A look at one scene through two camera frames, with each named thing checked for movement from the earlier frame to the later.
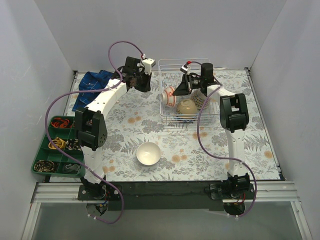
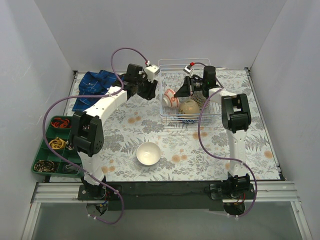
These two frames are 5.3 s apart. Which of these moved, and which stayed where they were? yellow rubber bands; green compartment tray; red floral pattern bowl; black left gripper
Moved: red floral pattern bowl; black left gripper
Stayed: yellow rubber bands; green compartment tray
